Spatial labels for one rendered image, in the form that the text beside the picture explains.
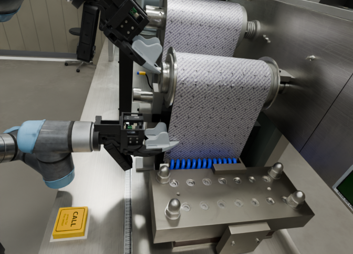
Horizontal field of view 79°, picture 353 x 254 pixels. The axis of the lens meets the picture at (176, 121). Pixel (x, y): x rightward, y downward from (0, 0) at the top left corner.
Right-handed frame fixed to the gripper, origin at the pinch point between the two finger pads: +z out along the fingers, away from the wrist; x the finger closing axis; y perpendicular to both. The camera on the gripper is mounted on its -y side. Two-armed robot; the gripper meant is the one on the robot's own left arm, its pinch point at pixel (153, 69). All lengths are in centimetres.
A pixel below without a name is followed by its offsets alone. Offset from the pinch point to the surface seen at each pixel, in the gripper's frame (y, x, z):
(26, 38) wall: -176, 320, -55
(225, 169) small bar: -3.8, -11.6, 30.2
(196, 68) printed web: 7.8, -3.7, 5.3
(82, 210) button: -37.2, -13.2, 9.5
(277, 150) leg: 9, 7, 64
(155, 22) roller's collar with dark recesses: 5.7, 22.4, -2.0
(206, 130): -0.9, -5.8, 19.9
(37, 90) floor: -170, 211, -5
